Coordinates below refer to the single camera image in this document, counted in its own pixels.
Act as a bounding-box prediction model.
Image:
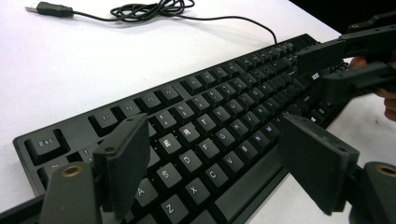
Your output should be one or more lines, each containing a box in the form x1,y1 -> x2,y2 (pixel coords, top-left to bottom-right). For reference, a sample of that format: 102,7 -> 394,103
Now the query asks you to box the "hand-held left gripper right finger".
276,113 -> 361,217

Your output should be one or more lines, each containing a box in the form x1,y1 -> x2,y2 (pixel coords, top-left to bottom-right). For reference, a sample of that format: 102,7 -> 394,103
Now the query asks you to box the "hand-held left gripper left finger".
92,113 -> 151,222

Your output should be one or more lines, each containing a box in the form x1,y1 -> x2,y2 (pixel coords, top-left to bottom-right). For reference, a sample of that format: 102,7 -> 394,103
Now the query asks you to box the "black keyboard cable with plug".
24,0 -> 278,45

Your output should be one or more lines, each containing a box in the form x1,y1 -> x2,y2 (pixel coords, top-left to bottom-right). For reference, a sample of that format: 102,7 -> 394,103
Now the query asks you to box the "black computer keyboard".
12,33 -> 352,224

